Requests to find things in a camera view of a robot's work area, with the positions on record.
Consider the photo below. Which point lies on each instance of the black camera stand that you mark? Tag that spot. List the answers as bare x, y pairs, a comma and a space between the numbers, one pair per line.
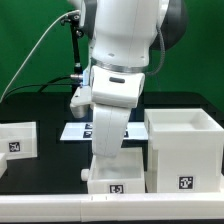
76, 34

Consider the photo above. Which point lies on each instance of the white left rail piece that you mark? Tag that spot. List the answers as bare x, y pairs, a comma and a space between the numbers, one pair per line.
3, 164

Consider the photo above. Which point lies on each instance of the white marker sheet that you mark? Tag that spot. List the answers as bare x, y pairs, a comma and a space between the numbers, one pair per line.
80, 131

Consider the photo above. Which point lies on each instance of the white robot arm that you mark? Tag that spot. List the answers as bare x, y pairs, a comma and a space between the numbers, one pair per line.
121, 35

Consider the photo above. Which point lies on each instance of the white front rail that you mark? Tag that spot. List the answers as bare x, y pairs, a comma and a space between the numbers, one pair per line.
111, 207

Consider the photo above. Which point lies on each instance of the grey mounted camera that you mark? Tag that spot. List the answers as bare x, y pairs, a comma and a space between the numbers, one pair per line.
80, 101

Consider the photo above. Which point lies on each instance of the large white drawer cabinet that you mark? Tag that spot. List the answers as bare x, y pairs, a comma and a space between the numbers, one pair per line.
185, 151

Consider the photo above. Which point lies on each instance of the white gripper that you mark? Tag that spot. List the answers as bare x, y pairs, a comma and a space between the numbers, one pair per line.
114, 95

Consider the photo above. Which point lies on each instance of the white drawer box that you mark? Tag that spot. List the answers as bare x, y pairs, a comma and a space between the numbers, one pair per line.
18, 140
123, 174

